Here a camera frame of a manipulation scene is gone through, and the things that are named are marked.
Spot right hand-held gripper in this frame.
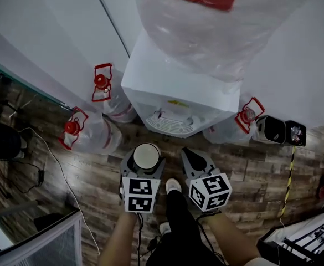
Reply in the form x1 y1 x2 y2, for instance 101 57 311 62
180 146 233 213

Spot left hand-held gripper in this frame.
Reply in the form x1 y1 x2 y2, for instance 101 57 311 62
119 151 167 214

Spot white enamel cup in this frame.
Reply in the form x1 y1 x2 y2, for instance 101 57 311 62
132 142 162 175

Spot person's right forearm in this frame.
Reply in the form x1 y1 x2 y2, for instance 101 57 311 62
205 211 263 266

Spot person's left forearm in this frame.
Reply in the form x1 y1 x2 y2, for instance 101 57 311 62
97 211 141 266

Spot white water dispenser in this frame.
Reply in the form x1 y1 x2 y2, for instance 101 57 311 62
120 28 243 139

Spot large bottle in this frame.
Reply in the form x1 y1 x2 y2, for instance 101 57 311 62
133 0 300 84

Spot white drip tray grille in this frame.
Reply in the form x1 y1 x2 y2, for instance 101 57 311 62
145 114 197 136

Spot person's legs and shoes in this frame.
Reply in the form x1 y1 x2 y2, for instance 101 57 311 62
147 178 227 266

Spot beige trash bin black bag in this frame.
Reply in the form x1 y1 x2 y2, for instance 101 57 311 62
251 115 287 145

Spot yellow black striped tape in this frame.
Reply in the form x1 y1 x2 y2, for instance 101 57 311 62
279 145 296 219

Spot person's white printed shirt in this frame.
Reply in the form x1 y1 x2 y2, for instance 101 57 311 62
244 256 279 266

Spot white slatted partition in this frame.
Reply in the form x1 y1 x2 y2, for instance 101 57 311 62
0 207 84 266

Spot black open equipment case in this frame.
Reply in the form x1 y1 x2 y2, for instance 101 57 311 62
256 207 324 266

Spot black chair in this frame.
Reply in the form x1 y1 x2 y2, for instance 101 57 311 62
0 120 28 161

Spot frosted glass door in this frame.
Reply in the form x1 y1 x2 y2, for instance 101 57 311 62
0 53 75 113

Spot black tripod stand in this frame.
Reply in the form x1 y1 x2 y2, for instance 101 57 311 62
0 87 22 122

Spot clear water jug red handle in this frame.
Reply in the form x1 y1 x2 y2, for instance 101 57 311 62
57 106 123 156
91 63 138 124
202 96 266 145

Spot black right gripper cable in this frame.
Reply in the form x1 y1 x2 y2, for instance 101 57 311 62
196 214 227 266

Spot white floor cable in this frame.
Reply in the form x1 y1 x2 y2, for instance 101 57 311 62
25 127 101 257

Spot black power adapter with cable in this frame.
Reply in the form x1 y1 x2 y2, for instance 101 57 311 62
12 159 46 195

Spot black wall cable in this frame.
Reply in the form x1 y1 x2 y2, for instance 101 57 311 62
89 0 131 58

